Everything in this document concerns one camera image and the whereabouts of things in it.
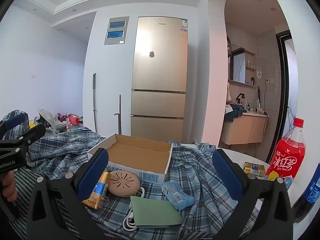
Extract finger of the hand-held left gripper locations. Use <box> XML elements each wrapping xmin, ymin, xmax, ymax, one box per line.
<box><xmin>0</xmin><ymin>124</ymin><xmax>47</xmax><ymax>155</ymax></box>
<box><xmin>0</xmin><ymin>112</ymin><xmax>29</xmax><ymax>140</ymax></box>

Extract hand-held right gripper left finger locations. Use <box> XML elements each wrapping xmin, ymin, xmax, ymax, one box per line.
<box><xmin>26</xmin><ymin>148</ymin><xmax>110</xmax><ymax>240</ymax></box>

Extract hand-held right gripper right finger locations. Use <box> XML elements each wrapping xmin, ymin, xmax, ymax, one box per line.
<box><xmin>212</xmin><ymin>149</ymin><xmax>293</xmax><ymax>240</ymax></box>

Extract orange blue cigarette pack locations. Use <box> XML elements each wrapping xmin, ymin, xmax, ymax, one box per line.
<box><xmin>82</xmin><ymin>171</ymin><xmax>112</xmax><ymax>210</ymax></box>

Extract beige round vented device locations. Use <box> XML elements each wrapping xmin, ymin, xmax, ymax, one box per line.
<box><xmin>107</xmin><ymin>170</ymin><xmax>141</xmax><ymax>197</ymax></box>

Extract cardboard box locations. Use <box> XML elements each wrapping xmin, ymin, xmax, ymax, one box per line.
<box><xmin>87</xmin><ymin>134</ymin><xmax>173</xmax><ymax>184</ymax></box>

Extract blue tissue packet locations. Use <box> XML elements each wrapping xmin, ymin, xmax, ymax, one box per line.
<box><xmin>161</xmin><ymin>180</ymin><xmax>195</xmax><ymax>210</ymax></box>

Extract white charging cable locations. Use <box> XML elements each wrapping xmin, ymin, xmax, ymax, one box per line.
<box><xmin>122</xmin><ymin>187</ymin><xmax>145</xmax><ymax>231</ymax></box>

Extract green notepad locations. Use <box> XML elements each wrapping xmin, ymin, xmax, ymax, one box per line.
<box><xmin>130</xmin><ymin>196</ymin><xmax>183</xmax><ymax>228</ymax></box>

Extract person's left hand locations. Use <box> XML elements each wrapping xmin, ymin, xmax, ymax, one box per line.
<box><xmin>0</xmin><ymin>171</ymin><xmax>18</xmax><ymax>203</ymax></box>

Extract white plastic bag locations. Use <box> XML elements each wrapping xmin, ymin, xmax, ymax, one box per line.
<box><xmin>35</xmin><ymin>108</ymin><xmax>62</xmax><ymax>133</ymax></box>

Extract yellow cigarette pack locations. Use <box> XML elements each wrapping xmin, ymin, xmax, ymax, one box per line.
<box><xmin>243</xmin><ymin>161</ymin><xmax>267</xmax><ymax>176</ymax></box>

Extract blue plaid cloth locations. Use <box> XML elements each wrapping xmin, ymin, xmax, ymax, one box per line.
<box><xmin>0</xmin><ymin>110</ymin><xmax>265</xmax><ymax>240</ymax></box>

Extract red plastic bags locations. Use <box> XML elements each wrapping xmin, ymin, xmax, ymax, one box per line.
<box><xmin>56</xmin><ymin>112</ymin><xmax>83</xmax><ymax>127</ymax></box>

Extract beige vanity cabinet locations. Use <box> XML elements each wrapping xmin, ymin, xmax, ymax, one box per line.
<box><xmin>220</xmin><ymin>112</ymin><xmax>269</xmax><ymax>145</ymax></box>

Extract small blue packet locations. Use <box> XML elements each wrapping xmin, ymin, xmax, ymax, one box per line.
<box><xmin>282</xmin><ymin>176</ymin><xmax>293</xmax><ymax>190</ymax></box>

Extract red iced tea bottle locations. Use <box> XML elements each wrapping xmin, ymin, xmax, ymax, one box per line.
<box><xmin>265</xmin><ymin>117</ymin><xmax>306</xmax><ymax>180</ymax></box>

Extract blue clothes heap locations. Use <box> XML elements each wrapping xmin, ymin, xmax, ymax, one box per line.
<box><xmin>224</xmin><ymin>104</ymin><xmax>245</xmax><ymax>122</ymax></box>

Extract dark cola bottle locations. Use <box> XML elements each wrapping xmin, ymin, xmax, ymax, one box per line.
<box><xmin>291</xmin><ymin>162</ymin><xmax>320</xmax><ymax>223</ymax></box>

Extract bathroom mirror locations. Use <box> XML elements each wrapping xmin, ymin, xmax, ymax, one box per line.
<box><xmin>230</xmin><ymin>49</ymin><xmax>245</xmax><ymax>83</ymax></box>

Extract gold refrigerator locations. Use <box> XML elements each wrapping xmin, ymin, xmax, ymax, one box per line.
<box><xmin>130</xmin><ymin>16</ymin><xmax>188</xmax><ymax>142</ymax></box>

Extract grey mop handle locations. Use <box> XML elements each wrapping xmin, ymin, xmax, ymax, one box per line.
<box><xmin>92</xmin><ymin>73</ymin><xmax>98</xmax><ymax>133</ymax></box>

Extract black door frame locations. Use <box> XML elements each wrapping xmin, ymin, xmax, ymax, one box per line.
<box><xmin>269</xmin><ymin>30</ymin><xmax>293</xmax><ymax>165</ymax></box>

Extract wall niche shelf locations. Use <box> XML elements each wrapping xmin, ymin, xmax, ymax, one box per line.
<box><xmin>245</xmin><ymin>50</ymin><xmax>257</xmax><ymax>87</ymax></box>

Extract grey wall panel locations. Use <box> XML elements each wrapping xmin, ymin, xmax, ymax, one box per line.
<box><xmin>104</xmin><ymin>16</ymin><xmax>130</xmax><ymax>46</ymax></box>

